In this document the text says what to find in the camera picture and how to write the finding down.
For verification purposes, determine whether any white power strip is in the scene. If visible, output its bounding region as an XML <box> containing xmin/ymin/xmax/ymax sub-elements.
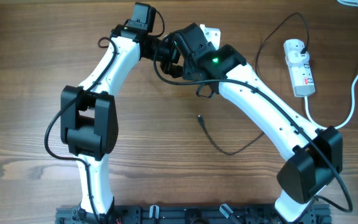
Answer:
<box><xmin>283</xmin><ymin>39</ymin><xmax>316</xmax><ymax>98</ymax></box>

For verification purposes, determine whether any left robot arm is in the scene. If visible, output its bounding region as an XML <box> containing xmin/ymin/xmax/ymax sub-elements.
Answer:
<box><xmin>60</xmin><ymin>2</ymin><xmax>183</xmax><ymax>223</ymax></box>

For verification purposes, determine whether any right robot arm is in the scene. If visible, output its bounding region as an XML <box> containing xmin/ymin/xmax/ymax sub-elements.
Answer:
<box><xmin>173</xmin><ymin>24</ymin><xmax>342</xmax><ymax>222</ymax></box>

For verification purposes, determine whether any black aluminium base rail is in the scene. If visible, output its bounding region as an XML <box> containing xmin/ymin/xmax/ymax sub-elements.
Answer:
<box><xmin>55</xmin><ymin>204</ymin><xmax>333</xmax><ymax>224</ymax></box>

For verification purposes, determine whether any black USB charging cable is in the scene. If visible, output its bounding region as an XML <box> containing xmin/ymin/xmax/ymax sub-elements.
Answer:
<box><xmin>197</xmin><ymin>12</ymin><xmax>310</xmax><ymax>156</ymax></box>

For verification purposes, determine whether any white USB charger adapter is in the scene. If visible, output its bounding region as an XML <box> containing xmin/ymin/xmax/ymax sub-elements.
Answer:
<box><xmin>283</xmin><ymin>39</ymin><xmax>310</xmax><ymax>67</ymax></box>

